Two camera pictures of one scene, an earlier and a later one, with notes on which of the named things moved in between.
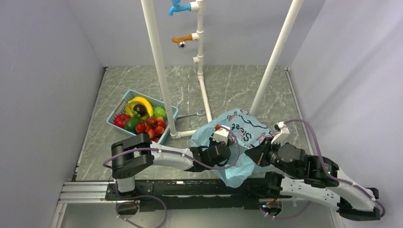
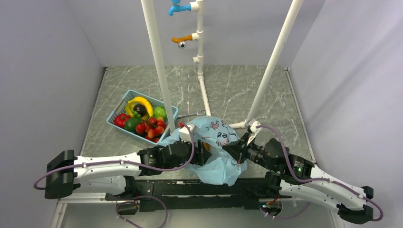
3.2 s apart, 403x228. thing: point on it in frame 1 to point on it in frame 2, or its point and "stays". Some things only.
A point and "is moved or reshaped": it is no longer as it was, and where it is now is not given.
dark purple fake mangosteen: [140, 109] stays
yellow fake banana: [130, 104] stays
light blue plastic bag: [246, 131] is moved or reshaped
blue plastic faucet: [176, 7] stays
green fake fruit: [159, 111] stays
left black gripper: [213, 141] to [203, 155]
